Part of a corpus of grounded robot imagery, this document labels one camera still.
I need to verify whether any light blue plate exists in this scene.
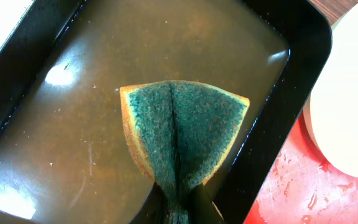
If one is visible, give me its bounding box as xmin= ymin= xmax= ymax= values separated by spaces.
xmin=304 ymin=4 xmax=358 ymax=177

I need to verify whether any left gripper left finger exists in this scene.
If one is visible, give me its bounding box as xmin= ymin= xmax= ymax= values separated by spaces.
xmin=130 ymin=183 xmax=178 ymax=224

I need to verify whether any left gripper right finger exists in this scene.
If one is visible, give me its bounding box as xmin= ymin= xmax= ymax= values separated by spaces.
xmin=188 ymin=184 xmax=226 ymax=224

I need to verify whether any red plastic tray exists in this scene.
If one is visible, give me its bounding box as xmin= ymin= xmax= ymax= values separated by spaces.
xmin=244 ymin=116 xmax=358 ymax=224

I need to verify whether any black rectangular water tray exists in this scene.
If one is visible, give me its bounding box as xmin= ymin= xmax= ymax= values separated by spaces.
xmin=0 ymin=1 xmax=331 ymax=223

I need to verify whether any green yellow sponge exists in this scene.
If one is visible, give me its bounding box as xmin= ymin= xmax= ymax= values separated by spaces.
xmin=119 ymin=80 xmax=250 ymax=223

